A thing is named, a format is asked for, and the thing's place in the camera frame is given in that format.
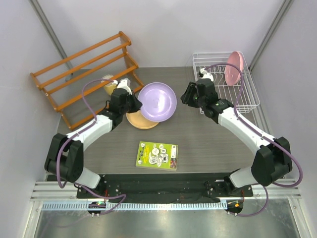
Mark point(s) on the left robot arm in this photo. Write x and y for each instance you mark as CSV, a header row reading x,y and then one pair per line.
x,y
65,157

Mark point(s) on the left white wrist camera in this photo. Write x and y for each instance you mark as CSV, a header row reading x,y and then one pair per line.
x,y
125,84

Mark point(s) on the orange wooden shelf rack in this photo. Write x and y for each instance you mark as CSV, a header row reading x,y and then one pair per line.
x,y
117,50

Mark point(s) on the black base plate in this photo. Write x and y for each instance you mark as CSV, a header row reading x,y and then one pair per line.
x,y
166,188

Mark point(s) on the green book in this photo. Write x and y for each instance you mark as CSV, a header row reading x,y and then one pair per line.
x,y
161,156

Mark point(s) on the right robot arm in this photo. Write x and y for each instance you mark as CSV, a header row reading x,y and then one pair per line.
x,y
271,156

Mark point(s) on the orange plate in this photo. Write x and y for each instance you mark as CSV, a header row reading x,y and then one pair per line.
x,y
139,121

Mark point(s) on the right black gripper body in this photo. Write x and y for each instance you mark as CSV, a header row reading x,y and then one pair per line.
x,y
201,102

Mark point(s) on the aluminium rail frame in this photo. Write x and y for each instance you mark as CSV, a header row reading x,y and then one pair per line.
x,y
167,206

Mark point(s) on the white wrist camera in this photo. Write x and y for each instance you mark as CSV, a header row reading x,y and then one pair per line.
x,y
204,74
125,84

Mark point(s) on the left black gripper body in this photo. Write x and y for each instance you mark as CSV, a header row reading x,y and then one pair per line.
x,y
124,109

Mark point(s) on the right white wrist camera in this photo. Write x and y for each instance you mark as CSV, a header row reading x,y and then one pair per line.
x,y
204,74

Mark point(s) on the white wire dish rack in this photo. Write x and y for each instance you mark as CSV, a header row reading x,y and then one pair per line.
x,y
245,94

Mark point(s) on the yellow mug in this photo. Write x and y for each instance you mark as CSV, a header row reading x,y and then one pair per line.
x,y
111,86

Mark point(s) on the purple plate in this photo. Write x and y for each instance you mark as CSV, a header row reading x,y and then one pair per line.
x,y
158,100

